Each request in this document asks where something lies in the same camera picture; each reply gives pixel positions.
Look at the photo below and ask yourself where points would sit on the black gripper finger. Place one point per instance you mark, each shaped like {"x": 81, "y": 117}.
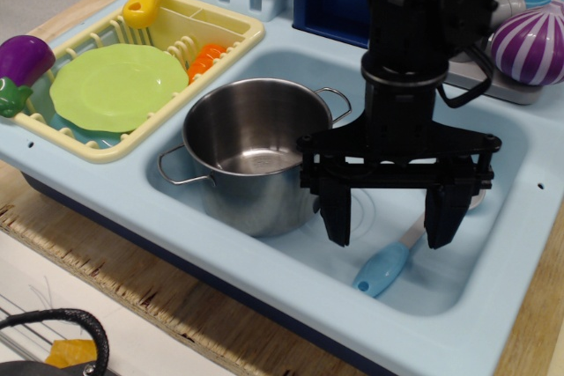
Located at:
{"x": 445, "y": 210}
{"x": 335, "y": 206}

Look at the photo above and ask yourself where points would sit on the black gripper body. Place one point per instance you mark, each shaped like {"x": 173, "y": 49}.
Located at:
{"x": 395, "y": 142}

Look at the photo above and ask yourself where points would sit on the white spoon blue handle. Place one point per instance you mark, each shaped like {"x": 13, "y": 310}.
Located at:
{"x": 382, "y": 269}

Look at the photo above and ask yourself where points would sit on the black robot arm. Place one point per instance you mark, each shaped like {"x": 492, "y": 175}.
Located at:
{"x": 414, "y": 34}

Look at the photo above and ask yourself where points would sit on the stainless steel pot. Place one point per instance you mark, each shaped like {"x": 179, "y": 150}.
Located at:
{"x": 242, "y": 139}

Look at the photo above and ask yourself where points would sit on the light blue toy sink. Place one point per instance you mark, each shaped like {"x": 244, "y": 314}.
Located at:
{"x": 396, "y": 288}

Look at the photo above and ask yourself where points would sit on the grey toy faucet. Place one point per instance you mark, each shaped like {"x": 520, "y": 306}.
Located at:
{"x": 464, "y": 74}

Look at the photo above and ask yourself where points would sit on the purple striped toy onion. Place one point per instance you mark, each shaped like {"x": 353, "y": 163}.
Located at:
{"x": 528, "y": 47}

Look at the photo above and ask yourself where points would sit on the wooden board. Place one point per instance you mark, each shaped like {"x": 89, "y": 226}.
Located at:
{"x": 176, "y": 305}

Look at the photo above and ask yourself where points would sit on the orange toy carrot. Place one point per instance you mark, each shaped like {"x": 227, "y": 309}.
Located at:
{"x": 204, "y": 60}

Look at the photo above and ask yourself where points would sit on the light blue plate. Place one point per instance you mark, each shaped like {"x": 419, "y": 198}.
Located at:
{"x": 84, "y": 136}

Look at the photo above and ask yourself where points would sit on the green plastic plate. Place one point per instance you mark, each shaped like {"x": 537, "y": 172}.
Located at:
{"x": 115, "y": 88}

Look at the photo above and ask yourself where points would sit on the cream dish rack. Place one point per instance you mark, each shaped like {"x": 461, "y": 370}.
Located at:
{"x": 182, "y": 28}

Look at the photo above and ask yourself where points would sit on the yellow tape piece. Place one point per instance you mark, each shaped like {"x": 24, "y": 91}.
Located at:
{"x": 66, "y": 353}

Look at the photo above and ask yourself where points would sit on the purple toy eggplant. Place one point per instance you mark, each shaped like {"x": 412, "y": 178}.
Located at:
{"x": 24, "y": 59}

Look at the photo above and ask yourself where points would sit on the yellow toy utensil handle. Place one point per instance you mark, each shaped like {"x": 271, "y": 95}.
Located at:
{"x": 140, "y": 14}

